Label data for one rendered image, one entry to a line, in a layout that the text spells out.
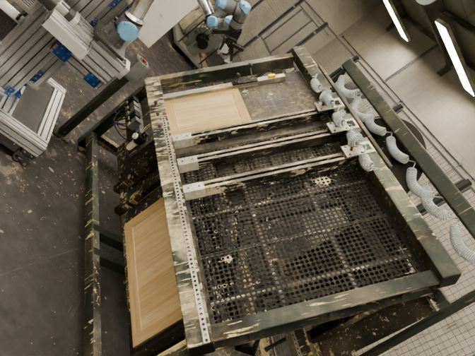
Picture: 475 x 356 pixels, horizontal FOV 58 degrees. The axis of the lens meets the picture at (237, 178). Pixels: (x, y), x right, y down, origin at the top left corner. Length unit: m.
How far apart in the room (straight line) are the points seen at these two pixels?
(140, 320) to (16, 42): 1.86
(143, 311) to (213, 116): 1.39
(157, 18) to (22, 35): 4.12
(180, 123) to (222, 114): 0.30
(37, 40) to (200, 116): 1.14
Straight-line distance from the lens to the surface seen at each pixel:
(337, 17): 12.47
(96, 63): 2.85
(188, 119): 3.09
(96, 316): 2.66
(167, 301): 2.55
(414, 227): 2.40
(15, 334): 2.55
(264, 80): 3.38
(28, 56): 3.12
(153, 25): 7.03
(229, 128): 2.87
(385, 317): 2.69
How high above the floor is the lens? 1.94
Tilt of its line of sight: 17 degrees down
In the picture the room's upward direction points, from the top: 55 degrees clockwise
